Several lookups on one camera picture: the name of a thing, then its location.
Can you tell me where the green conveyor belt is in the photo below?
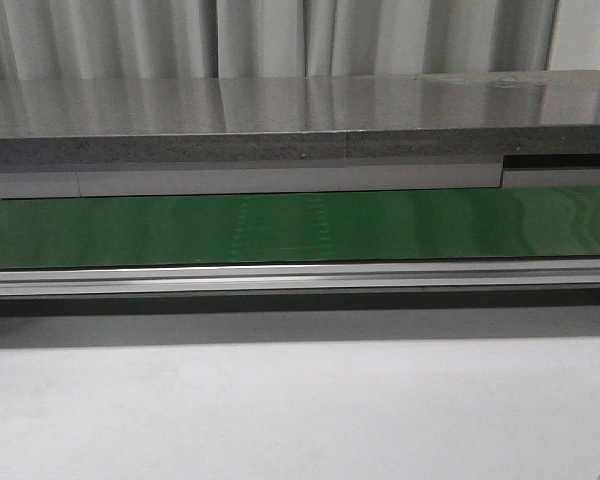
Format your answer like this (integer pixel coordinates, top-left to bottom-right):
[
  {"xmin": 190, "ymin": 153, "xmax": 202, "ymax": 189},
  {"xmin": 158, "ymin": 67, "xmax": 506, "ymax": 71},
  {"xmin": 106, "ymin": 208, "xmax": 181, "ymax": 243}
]
[{"xmin": 0, "ymin": 186, "xmax": 600, "ymax": 270}]

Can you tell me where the white pleated curtain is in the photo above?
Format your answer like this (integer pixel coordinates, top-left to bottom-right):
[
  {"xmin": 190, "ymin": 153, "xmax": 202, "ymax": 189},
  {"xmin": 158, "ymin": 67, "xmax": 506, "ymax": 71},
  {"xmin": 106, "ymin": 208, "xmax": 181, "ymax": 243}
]
[{"xmin": 0, "ymin": 1, "xmax": 600, "ymax": 80}]

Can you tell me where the rear grey conveyor rail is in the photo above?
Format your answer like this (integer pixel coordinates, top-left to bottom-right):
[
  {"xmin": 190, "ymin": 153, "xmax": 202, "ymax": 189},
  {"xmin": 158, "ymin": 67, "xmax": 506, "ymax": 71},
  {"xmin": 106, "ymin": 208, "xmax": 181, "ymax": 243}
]
[{"xmin": 0, "ymin": 156, "xmax": 503, "ymax": 199}]

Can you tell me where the grey rail segment right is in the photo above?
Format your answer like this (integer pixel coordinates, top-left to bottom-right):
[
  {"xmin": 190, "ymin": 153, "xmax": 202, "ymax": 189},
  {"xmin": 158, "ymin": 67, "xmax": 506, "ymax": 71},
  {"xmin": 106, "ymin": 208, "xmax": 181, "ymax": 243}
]
[{"xmin": 502, "ymin": 153, "xmax": 600, "ymax": 188}]

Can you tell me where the front aluminium conveyor rail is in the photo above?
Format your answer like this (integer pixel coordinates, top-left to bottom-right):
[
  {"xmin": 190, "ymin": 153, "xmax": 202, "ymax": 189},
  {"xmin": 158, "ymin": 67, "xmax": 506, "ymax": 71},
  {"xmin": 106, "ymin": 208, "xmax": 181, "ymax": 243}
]
[{"xmin": 0, "ymin": 258, "xmax": 600, "ymax": 298}]

